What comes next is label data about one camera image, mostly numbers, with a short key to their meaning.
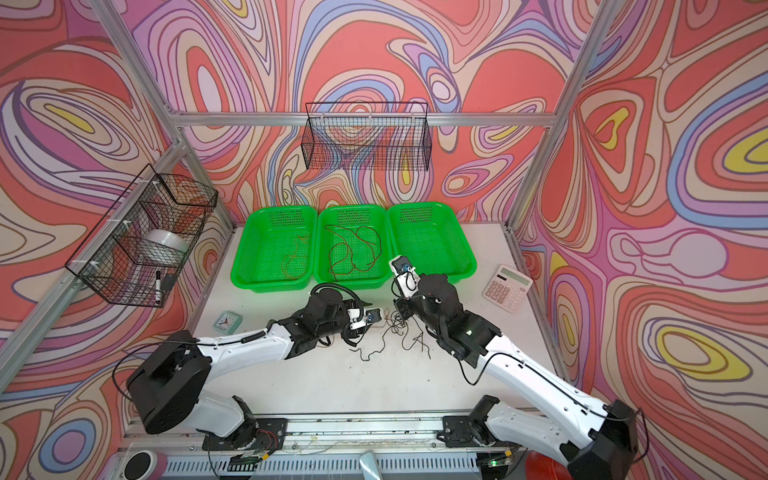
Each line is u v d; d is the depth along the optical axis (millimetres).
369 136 966
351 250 1111
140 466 654
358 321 704
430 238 1153
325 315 668
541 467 689
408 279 579
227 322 908
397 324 886
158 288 719
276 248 1113
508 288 986
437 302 508
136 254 748
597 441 384
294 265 1068
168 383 432
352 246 1118
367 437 742
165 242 720
